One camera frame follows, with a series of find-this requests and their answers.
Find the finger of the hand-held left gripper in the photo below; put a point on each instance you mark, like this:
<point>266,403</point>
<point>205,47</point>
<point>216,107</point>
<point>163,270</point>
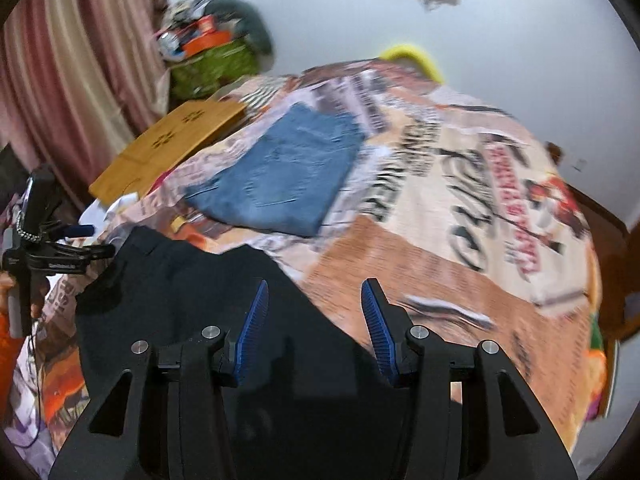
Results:
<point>75,257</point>
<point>80,230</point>

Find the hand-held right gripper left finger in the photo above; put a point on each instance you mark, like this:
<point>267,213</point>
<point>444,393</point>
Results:
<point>252,330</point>

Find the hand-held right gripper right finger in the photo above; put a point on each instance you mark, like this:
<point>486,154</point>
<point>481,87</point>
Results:
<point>380,330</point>

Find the black pants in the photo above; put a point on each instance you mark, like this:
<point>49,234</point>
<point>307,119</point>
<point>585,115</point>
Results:
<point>175,285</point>

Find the person's left forearm orange sleeve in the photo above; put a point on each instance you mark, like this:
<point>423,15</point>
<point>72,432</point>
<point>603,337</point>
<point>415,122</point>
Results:
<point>7,355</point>

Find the person's left hand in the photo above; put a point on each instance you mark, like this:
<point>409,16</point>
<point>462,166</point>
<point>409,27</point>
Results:
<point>41,300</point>

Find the printed blanket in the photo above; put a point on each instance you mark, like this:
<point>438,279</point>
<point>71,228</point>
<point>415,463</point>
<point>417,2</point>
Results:
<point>425,220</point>

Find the wooden lap board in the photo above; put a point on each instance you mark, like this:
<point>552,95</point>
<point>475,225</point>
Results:
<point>165,145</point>

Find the pink curtain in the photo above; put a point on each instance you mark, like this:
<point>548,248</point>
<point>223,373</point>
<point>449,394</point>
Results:
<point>75,50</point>

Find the blue jeans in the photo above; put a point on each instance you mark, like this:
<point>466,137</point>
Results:
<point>280,175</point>

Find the green bag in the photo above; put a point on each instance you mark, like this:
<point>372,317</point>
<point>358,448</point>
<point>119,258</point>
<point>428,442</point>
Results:
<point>215,67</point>

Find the orange box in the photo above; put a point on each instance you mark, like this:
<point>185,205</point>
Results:
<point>205,37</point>

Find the grey cloth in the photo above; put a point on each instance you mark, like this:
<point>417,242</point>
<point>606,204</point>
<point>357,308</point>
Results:
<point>252,25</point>

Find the yellow curved object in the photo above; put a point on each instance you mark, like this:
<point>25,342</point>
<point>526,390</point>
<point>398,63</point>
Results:
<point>400,52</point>

